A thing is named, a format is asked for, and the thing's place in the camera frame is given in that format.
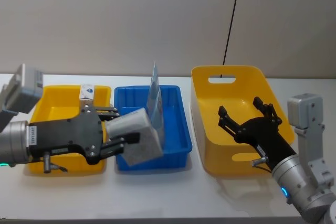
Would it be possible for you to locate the small white blue-printed box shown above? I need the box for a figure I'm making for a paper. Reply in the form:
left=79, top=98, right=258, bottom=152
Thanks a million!
left=79, top=83, right=96, bottom=106

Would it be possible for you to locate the shallow yellow plastic bin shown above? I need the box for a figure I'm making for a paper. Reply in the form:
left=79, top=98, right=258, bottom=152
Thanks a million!
left=28, top=84, right=112, bottom=175

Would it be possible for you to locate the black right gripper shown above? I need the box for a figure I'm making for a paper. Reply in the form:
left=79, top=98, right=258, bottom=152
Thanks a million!
left=217, top=96, right=299, bottom=170

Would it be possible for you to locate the deep yellow handled basket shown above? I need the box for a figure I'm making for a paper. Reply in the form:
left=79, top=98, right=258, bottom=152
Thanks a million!
left=190, top=65, right=296, bottom=178

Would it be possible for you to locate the gripper cable with plug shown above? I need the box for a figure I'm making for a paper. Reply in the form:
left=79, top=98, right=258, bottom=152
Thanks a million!
left=43, top=151, right=69, bottom=174
left=251, top=156, right=272, bottom=175

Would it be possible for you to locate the thin black hanging cable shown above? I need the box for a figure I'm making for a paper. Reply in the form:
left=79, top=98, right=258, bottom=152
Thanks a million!
left=220, top=0, right=243, bottom=79

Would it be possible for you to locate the grey rectangular packet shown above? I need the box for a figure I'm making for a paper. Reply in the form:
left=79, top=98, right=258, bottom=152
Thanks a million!
left=104, top=108, right=164, bottom=167

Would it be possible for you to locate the left gripper cable with plug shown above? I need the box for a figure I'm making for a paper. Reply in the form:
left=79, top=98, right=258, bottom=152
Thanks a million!
left=43, top=151, right=69, bottom=174

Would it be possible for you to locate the blue plastic bin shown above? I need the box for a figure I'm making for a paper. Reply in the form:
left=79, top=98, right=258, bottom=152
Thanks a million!
left=113, top=84, right=193, bottom=172

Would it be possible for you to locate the flat blue white packet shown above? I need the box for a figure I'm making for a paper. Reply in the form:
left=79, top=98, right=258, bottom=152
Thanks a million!
left=146, top=61, right=166, bottom=154

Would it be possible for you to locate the right gripper cable with plug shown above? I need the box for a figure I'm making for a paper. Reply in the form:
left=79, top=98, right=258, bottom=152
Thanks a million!
left=251, top=156, right=272, bottom=175

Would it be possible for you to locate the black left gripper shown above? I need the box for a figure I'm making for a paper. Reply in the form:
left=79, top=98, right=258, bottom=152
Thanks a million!
left=27, top=105, right=141, bottom=166

